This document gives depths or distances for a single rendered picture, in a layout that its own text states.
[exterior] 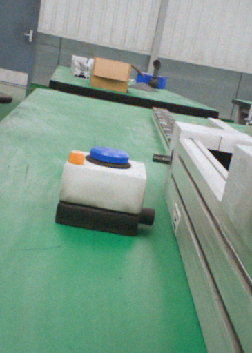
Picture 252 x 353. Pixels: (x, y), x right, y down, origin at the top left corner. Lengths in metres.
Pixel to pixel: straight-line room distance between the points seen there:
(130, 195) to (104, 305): 0.15
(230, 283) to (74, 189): 0.23
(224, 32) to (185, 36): 0.85
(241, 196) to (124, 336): 0.11
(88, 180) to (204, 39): 11.56
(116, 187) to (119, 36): 11.24
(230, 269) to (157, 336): 0.07
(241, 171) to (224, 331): 0.09
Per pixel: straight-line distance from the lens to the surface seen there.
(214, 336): 0.33
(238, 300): 0.29
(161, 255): 0.48
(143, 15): 11.78
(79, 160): 0.49
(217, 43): 12.08
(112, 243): 0.48
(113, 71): 2.84
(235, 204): 0.30
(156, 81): 4.22
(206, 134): 0.65
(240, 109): 5.34
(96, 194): 0.49
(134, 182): 0.49
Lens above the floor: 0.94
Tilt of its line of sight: 12 degrees down
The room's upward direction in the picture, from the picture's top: 11 degrees clockwise
